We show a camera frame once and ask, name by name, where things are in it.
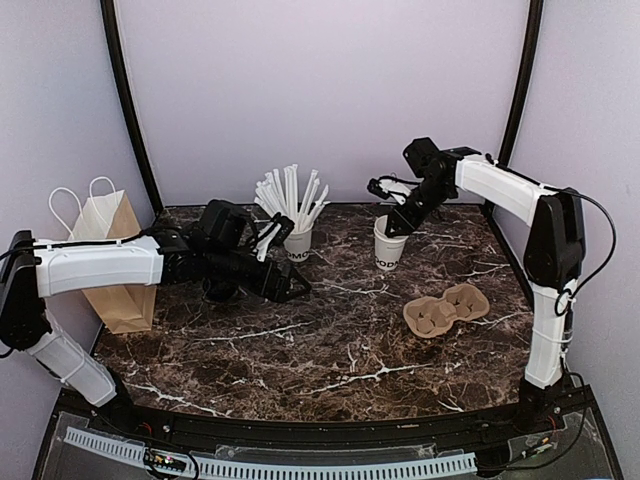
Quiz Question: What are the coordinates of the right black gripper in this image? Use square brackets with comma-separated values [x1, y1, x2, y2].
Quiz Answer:
[385, 178, 454, 237]

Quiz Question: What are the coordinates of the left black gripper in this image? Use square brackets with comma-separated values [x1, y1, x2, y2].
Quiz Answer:
[206, 244, 312, 304]

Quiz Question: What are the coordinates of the white paper coffee cup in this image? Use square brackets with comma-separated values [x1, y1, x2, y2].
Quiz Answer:
[374, 215, 408, 271]

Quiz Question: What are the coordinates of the black plastic cup lid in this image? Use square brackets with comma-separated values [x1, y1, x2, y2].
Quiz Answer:
[202, 279, 238, 303]

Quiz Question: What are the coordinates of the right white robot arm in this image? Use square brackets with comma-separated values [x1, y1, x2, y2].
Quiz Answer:
[368, 137, 588, 434]

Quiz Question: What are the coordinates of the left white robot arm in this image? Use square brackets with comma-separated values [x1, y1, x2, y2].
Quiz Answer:
[1, 229, 311, 436]

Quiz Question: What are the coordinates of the white cup holding straws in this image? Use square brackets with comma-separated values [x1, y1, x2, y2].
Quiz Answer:
[283, 225, 313, 262]

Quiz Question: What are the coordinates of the bundle of wrapped white straws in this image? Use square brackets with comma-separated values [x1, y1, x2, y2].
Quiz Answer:
[254, 164, 330, 233]

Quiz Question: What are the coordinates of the cardboard cup carrier tray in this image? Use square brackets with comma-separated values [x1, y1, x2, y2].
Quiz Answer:
[403, 283, 490, 339]

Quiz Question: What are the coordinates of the brown paper bag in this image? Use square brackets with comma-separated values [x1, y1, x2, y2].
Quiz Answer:
[48, 176, 159, 334]

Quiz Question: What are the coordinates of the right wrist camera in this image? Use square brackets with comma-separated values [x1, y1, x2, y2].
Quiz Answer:
[367, 175, 419, 205]

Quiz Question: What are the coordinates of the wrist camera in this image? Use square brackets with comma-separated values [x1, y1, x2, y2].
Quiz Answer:
[367, 175, 419, 205]
[253, 213, 295, 262]

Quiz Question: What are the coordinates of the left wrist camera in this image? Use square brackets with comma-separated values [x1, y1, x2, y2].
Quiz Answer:
[253, 213, 295, 262]

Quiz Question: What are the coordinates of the white cable duct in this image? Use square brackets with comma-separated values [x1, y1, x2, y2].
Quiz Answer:
[64, 427, 477, 479]

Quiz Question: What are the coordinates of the black front rail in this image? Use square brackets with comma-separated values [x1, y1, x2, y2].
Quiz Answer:
[59, 387, 596, 454]

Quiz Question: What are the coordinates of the right black frame post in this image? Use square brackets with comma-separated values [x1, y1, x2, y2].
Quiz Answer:
[498, 0, 544, 166]

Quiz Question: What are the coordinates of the black frame post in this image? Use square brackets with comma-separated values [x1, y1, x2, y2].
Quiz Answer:
[498, 0, 544, 166]
[100, 0, 164, 216]

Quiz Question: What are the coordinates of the left black frame post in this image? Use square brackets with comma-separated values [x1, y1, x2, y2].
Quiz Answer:
[100, 0, 164, 216]

